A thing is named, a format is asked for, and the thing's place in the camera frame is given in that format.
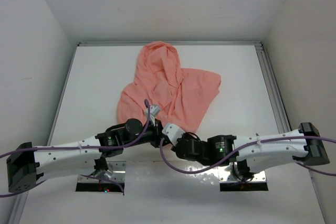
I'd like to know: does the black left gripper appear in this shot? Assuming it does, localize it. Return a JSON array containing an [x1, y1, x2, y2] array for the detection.
[[123, 118, 170, 147]]

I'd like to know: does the pink hooded zip jacket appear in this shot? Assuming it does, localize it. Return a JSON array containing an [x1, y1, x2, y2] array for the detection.
[[117, 41, 221, 132]]

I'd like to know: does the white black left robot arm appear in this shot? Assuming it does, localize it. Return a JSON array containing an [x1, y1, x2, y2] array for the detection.
[[6, 119, 169, 194]]

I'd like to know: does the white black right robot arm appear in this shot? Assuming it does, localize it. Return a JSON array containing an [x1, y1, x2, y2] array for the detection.
[[166, 122, 330, 180]]

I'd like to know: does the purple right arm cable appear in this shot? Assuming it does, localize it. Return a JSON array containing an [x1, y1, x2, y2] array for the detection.
[[160, 136, 336, 177]]

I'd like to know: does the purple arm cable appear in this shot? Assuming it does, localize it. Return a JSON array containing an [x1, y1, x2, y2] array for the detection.
[[160, 136, 336, 177], [0, 99, 152, 199]]

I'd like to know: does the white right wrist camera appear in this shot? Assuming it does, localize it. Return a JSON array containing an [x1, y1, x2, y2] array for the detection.
[[162, 123, 186, 146]]

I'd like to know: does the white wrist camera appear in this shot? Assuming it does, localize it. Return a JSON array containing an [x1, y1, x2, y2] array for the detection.
[[144, 104, 161, 124], [162, 123, 186, 146]]

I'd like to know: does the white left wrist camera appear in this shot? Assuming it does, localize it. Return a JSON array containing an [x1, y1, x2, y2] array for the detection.
[[144, 104, 161, 124]]

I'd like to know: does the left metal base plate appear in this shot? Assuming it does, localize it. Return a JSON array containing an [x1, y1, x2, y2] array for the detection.
[[78, 161, 126, 183]]

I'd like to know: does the metal base plate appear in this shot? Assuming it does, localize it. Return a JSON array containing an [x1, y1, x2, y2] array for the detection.
[[217, 162, 267, 184], [78, 161, 126, 183]]

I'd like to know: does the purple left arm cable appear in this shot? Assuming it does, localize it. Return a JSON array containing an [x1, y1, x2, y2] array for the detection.
[[0, 99, 152, 199]]

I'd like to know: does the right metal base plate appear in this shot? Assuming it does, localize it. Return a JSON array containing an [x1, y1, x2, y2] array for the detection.
[[217, 162, 267, 184]]

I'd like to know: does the aluminium table edge rail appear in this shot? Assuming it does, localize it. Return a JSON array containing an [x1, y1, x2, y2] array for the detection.
[[7, 40, 308, 224]]

